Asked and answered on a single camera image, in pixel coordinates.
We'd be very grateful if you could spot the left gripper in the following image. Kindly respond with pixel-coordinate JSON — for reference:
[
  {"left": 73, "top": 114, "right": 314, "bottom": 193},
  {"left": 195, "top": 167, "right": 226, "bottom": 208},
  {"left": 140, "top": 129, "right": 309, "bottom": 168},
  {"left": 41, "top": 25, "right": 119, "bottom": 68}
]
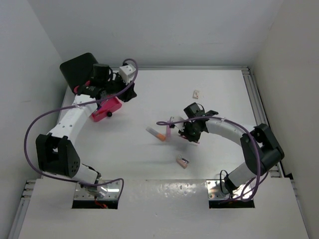
[{"left": 103, "top": 72, "right": 137, "bottom": 102}]

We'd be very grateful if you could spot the clear red ink pen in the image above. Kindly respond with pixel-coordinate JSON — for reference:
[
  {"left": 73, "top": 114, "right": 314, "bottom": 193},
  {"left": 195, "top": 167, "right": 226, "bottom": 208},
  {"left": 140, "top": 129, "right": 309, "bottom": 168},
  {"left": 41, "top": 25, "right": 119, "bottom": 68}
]
[{"left": 179, "top": 135, "right": 199, "bottom": 144}]

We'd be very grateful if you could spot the blue capped pen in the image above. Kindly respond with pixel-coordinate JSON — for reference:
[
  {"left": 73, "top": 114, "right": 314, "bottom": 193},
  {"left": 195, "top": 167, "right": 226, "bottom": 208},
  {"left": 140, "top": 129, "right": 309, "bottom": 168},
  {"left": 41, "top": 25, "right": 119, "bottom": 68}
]
[{"left": 94, "top": 106, "right": 104, "bottom": 116}]

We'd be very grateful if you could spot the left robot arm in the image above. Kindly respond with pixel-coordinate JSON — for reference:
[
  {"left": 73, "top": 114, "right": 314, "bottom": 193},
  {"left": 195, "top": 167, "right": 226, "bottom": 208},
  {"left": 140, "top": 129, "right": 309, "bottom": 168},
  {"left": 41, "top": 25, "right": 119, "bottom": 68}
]
[{"left": 35, "top": 59, "right": 139, "bottom": 186}]

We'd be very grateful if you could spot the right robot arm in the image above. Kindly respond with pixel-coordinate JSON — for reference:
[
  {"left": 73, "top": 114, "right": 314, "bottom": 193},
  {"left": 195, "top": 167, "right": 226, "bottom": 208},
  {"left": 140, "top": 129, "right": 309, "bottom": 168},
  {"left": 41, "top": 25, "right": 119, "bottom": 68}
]
[{"left": 172, "top": 103, "right": 285, "bottom": 195}]

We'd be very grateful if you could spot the purple highlighter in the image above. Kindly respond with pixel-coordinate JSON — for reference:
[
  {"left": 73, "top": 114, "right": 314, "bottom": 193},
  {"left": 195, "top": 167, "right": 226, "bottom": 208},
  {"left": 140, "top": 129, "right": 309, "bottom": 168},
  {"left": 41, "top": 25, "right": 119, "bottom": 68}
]
[{"left": 165, "top": 124, "right": 171, "bottom": 141}]

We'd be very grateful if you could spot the orange highlighter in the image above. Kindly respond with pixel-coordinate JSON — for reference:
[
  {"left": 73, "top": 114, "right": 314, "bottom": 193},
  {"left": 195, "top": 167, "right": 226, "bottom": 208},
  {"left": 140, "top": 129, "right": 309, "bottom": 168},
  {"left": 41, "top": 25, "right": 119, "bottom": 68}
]
[{"left": 146, "top": 126, "right": 166, "bottom": 141}]

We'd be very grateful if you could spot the pink eraser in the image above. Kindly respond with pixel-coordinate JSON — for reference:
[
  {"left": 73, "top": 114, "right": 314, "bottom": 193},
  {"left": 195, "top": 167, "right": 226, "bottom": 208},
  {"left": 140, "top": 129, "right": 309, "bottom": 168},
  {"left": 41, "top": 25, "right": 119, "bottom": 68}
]
[{"left": 176, "top": 155, "right": 189, "bottom": 169}]

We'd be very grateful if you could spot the white eraser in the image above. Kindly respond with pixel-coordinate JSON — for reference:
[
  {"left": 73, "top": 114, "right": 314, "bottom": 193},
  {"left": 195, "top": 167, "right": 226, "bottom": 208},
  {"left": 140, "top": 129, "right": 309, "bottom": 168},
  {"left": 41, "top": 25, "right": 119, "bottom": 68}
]
[{"left": 192, "top": 90, "right": 200, "bottom": 100}]

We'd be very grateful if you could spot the black drawer cabinet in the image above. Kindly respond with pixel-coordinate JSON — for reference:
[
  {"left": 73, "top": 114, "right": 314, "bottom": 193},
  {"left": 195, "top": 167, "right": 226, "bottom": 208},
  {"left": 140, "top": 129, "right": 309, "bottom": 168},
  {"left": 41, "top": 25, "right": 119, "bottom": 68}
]
[{"left": 59, "top": 53, "right": 98, "bottom": 94}]

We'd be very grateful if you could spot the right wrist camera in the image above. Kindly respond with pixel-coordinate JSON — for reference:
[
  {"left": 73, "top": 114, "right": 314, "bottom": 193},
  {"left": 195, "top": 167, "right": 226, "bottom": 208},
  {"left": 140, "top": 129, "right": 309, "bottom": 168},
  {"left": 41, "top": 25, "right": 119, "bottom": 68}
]
[{"left": 168, "top": 116, "right": 185, "bottom": 131}]

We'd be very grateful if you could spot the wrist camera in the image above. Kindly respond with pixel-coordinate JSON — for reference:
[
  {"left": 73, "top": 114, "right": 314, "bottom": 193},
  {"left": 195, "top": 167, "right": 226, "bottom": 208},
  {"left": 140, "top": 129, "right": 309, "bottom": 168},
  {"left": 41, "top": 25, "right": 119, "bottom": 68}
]
[
  {"left": 118, "top": 64, "right": 136, "bottom": 84},
  {"left": 168, "top": 116, "right": 185, "bottom": 131}
]

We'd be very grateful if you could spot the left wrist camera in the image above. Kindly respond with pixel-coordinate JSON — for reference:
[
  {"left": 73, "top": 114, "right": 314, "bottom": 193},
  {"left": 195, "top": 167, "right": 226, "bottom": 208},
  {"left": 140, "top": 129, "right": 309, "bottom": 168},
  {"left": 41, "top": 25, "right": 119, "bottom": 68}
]
[{"left": 118, "top": 64, "right": 136, "bottom": 84}]

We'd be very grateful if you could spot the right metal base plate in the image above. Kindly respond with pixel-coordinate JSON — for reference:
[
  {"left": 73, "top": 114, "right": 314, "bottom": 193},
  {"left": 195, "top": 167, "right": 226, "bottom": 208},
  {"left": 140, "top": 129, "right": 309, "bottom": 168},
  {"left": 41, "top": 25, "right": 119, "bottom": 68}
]
[{"left": 206, "top": 179, "right": 252, "bottom": 201}]

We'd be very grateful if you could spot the metal base plate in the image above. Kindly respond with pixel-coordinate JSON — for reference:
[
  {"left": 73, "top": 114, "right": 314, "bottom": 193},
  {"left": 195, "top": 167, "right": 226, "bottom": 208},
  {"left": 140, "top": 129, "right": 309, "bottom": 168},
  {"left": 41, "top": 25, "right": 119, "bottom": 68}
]
[
  {"left": 74, "top": 180, "right": 122, "bottom": 201},
  {"left": 206, "top": 179, "right": 252, "bottom": 201}
]

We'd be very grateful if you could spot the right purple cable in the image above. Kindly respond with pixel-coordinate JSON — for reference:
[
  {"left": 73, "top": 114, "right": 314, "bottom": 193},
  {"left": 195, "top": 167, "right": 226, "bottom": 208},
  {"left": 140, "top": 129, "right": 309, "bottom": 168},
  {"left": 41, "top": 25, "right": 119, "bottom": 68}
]
[{"left": 156, "top": 116, "right": 270, "bottom": 202}]

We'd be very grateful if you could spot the purple cable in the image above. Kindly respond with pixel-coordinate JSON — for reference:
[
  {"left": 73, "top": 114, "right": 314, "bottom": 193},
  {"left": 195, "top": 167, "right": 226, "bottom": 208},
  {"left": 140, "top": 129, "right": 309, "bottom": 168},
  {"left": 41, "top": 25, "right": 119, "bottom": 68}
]
[
  {"left": 156, "top": 116, "right": 270, "bottom": 202},
  {"left": 23, "top": 58, "right": 139, "bottom": 197}
]

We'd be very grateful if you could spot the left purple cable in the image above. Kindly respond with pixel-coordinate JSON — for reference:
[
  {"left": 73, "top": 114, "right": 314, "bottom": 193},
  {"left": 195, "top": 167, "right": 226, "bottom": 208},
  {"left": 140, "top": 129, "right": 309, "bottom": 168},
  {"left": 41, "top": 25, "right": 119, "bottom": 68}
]
[{"left": 23, "top": 58, "right": 139, "bottom": 197}]

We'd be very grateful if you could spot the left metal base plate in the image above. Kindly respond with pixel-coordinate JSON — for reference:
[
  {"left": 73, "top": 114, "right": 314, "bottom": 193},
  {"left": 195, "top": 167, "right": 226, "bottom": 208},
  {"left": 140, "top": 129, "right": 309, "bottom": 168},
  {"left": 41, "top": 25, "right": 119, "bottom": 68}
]
[{"left": 74, "top": 180, "right": 122, "bottom": 201}]

